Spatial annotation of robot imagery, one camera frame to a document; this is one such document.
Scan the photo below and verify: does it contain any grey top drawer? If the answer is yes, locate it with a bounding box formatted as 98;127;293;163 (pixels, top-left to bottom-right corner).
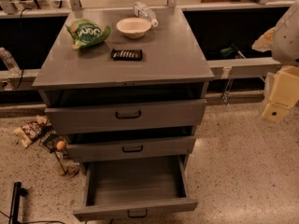
45;99;206;134

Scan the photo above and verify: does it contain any black stand on floor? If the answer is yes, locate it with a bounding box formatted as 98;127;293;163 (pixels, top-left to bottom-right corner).
8;182;28;224

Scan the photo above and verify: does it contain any green rice chip bag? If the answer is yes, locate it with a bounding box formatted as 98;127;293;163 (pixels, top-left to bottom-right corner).
65;19;111;50

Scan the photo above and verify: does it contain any grey drawer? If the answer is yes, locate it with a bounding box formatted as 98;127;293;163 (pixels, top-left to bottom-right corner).
74;156;198;221
67;136;195;162
45;99;206;134

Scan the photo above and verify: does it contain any grey bottom drawer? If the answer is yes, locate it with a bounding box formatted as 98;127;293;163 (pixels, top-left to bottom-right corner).
74;156;198;221

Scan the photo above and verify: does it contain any green black tool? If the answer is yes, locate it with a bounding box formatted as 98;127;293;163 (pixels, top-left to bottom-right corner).
220;43;245;59

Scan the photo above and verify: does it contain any orange ball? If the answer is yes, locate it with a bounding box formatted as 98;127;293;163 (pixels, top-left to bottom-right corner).
56;141;66;150

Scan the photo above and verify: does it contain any dark green snack bag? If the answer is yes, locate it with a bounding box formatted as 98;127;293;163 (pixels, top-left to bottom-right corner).
39;129;65;152

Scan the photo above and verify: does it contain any grey drawer cabinet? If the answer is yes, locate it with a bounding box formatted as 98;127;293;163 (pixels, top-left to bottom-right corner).
32;7;216;173

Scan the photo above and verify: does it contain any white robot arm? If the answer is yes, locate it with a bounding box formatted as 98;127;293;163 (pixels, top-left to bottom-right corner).
252;0;299;123

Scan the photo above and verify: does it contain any plastic bottle on floor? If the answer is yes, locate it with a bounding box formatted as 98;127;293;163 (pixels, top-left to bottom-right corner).
48;152;65;175

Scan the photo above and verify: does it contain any black snack bar packet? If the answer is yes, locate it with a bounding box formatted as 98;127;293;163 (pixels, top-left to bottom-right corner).
111;49;143;61

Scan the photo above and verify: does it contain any white paper bowl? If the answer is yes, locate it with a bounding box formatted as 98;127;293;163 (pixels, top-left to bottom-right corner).
117;18;151;39

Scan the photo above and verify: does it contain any clear plastic water bottle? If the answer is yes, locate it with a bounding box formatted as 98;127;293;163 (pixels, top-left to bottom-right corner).
134;2;159;27

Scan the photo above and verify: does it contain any grey metal rail frame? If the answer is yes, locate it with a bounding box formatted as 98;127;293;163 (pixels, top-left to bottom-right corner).
1;1;293;91

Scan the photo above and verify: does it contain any grey middle drawer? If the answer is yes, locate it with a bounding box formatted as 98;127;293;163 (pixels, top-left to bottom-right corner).
67;136;195;162

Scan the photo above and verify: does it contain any clear bottle at left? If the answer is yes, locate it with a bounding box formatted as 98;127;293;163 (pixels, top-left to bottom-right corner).
0;48;21;77

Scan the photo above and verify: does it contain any brown snack bag on floor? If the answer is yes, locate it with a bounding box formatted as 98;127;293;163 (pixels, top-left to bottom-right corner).
13;115;51;148

